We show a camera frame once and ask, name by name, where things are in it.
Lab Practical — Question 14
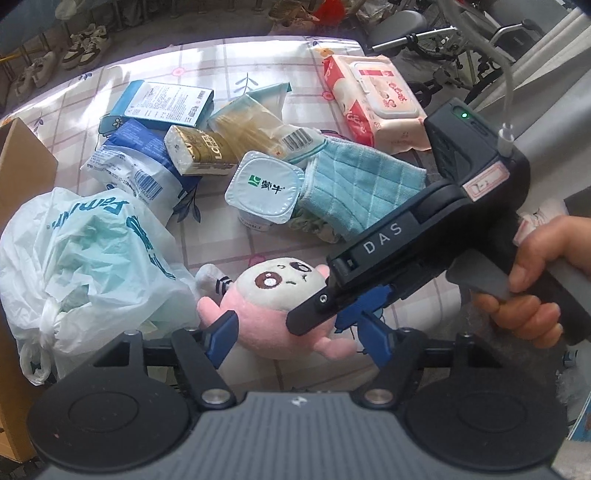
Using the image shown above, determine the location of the pink white plush doll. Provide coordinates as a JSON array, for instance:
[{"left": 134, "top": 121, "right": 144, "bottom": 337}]
[{"left": 195, "top": 257, "right": 358, "bottom": 360}]

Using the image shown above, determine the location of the light blue checkered towel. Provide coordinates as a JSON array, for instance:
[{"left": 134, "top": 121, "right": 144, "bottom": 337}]
[{"left": 294, "top": 137, "right": 427, "bottom": 241}]

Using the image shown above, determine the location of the green floral scrunchie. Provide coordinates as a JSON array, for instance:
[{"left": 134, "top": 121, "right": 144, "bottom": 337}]
[{"left": 287, "top": 207, "right": 342, "bottom": 244}]

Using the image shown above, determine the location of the person's right hand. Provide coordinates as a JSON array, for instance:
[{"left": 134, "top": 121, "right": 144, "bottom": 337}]
[{"left": 474, "top": 214, "right": 591, "bottom": 349}]

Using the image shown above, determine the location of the pink wet wipes pack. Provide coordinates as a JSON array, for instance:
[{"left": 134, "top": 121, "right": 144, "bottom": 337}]
[{"left": 322, "top": 55, "right": 431, "bottom": 155}]

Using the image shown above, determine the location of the white yogurt cup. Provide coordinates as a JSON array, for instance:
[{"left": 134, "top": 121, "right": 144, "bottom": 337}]
[{"left": 224, "top": 151, "right": 304, "bottom": 231}]

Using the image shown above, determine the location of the white plastic shopping bag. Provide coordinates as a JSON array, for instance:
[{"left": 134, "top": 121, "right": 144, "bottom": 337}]
[{"left": 1, "top": 187, "right": 199, "bottom": 386}]

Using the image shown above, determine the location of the gold tissue pack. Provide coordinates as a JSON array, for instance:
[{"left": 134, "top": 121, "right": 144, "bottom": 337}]
[{"left": 164, "top": 125, "right": 239, "bottom": 176}]

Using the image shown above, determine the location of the plaid patterned tablecloth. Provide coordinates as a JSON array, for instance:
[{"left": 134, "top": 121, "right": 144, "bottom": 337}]
[{"left": 0, "top": 35, "right": 445, "bottom": 398}]

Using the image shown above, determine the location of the blue white tissue pack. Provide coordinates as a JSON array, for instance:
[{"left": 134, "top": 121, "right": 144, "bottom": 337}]
[{"left": 81, "top": 119, "right": 200, "bottom": 224}]

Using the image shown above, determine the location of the beige packaged cloth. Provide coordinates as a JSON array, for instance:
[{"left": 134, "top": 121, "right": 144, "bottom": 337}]
[{"left": 207, "top": 95, "right": 327, "bottom": 165}]

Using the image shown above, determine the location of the blue white box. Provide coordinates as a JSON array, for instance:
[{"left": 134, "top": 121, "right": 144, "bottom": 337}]
[{"left": 112, "top": 80, "right": 214, "bottom": 130}]

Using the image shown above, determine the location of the brown cardboard box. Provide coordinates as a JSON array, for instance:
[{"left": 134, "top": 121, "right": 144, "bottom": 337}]
[{"left": 0, "top": 117, "right": 60, "bottom": 462}]

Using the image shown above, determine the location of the green white sneaker pair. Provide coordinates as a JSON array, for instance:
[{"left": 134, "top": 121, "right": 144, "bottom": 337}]
[{"left": 61, "top": 23, "right": 112, "bottom": 71}]

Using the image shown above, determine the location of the black wheelchair frame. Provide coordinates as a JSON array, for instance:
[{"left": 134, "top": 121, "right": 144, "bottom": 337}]
[{"left": 366, "top": 1, "right": 577, "bottom": 107}]

